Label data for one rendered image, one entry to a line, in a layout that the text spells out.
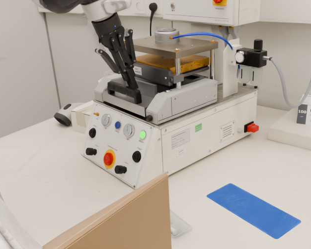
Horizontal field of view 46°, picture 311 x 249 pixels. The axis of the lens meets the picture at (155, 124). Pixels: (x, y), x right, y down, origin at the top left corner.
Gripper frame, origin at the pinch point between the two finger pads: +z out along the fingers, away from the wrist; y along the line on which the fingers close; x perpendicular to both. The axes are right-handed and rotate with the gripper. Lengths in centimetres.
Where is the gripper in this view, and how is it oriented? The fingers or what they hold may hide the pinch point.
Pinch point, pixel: (130, 78)
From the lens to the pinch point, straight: 111.0
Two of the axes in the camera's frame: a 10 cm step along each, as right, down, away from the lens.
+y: -7.0, 5.9, -4.0
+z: 3.1, 7.6, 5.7
